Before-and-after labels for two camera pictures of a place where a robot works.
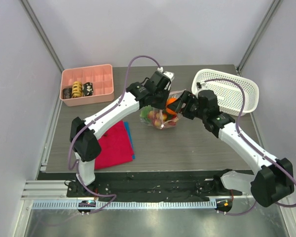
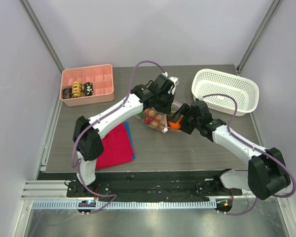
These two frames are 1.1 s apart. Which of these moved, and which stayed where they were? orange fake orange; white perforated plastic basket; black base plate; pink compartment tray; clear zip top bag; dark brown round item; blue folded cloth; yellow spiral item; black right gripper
Moved: black right gripper; orange fake orange; clear zip top bag
Stayed: white perforated plastic basket; dark brown round item; yellow spiral item; black base plate; pink compartment tray; blue folded cloth
